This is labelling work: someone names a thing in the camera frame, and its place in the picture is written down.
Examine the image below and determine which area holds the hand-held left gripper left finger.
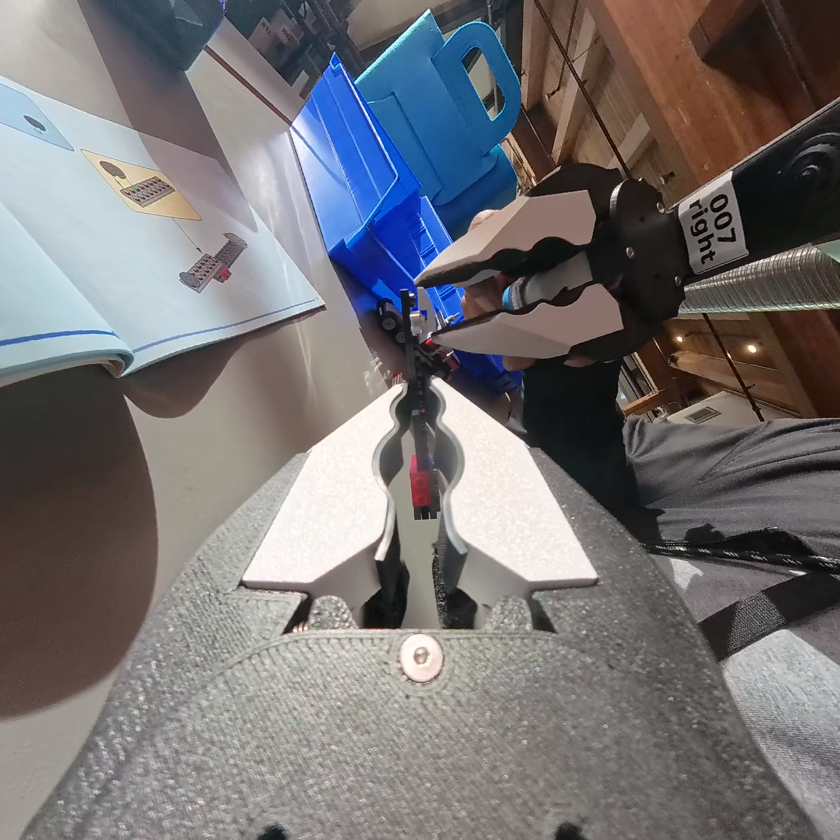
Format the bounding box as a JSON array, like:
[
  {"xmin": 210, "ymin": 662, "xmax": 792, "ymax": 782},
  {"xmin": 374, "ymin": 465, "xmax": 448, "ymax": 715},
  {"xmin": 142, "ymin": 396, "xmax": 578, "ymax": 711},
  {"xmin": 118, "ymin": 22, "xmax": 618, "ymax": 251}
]
[{"xmin": 240, "ymin": 384, "xmax": 417, "ymax": 614}]

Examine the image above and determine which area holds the person's right hand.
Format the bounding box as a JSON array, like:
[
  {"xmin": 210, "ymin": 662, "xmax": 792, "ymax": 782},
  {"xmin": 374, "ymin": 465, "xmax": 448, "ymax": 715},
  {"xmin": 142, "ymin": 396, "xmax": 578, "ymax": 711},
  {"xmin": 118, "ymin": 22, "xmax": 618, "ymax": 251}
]
[{"xmin": 459, "ymin": 209, "xmax": 549, "ymax": 374}]

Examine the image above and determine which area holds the person's right forearm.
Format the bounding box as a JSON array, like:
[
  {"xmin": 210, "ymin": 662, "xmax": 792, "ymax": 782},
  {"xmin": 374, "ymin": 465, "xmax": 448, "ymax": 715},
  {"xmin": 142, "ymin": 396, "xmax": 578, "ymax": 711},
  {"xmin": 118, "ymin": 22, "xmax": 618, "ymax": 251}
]
[{"xmin": 521, "ymin": 357, "xmax": 634, "ymax": 526}]

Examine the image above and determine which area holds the blue plastic bin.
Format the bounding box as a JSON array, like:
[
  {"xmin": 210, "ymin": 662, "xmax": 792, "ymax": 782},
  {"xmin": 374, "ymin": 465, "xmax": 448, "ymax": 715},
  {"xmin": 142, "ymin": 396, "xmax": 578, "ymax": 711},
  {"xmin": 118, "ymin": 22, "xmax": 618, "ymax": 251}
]
[
  {"xmin": 289, "ymin": 52, "xmax": 460, "ymax": 290},
  {"xmin": 328, "ymin": 197, "xmax": 526, "ymax": 395}
]

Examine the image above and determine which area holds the grey desk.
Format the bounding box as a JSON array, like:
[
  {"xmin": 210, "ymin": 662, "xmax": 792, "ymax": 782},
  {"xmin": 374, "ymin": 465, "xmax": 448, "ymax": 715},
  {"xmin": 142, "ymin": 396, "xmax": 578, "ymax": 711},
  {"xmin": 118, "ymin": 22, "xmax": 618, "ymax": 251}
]
[{"xmin": 0, "ymin": 0, "xmax": 526, "ymax": 840}]

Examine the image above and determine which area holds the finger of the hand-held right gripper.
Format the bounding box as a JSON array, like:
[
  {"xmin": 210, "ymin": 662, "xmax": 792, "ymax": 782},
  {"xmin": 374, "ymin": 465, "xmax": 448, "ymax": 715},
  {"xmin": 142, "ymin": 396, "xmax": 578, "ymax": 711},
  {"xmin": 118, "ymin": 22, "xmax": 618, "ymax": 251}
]
[
  {"xmin": 433, "ymin": 286, "xmax": 624, "ymax": 362},
  {"xmin": 413, "ymin": 190, "xmax": 599, "ymax": 290}
]

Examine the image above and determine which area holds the light blue foam case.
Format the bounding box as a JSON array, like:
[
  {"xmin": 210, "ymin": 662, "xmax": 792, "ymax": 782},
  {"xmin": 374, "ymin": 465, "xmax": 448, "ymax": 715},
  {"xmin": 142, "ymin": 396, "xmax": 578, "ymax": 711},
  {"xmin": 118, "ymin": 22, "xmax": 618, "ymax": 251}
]
[{"xmin": 354, "ymin": 8, "xmax": 524, "ymax": 206}]

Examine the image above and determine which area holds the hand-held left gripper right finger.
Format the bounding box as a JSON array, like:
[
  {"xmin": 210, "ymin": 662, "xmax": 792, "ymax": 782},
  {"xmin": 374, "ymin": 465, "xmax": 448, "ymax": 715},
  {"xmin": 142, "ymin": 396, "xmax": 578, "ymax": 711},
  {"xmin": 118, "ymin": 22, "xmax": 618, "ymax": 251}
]
[{"xmin": 427, "ymin": 379, "xmax": 599, "ymax": 614}]

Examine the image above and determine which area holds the black toy brick beam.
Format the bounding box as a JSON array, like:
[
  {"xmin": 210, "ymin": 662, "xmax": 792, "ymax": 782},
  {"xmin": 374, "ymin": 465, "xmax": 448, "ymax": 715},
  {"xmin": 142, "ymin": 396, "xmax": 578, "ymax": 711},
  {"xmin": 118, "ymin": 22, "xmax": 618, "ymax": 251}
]
[{"xmin": 397, "ymin": 289, "xmax": 439, "ymax": 522}]

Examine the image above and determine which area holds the light blue instruction booklet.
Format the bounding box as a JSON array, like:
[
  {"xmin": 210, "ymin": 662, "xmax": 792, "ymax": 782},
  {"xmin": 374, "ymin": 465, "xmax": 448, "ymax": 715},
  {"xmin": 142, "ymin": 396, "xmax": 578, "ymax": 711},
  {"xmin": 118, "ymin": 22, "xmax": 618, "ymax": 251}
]
[{"xmin": 0, "ymin": 75, "xmax": 327, "ymax": 388}]

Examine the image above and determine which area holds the silver ventilation duct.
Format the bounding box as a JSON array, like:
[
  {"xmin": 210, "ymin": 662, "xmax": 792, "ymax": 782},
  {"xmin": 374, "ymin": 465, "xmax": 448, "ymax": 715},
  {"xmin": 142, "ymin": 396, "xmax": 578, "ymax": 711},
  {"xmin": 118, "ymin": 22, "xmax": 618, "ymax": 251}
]
[{"xmin": 682, "ymin": 246, "xmax": 840, "ymax": 317}]

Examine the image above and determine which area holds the toy brick truck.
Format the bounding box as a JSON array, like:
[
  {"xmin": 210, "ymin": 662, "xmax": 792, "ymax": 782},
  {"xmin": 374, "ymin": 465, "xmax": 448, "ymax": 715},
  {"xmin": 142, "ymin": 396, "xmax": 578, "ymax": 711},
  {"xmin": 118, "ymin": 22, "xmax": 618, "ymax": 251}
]
[{"xmin": 375, "ymin": 297, "xmax": 462, "ymax": 383}]

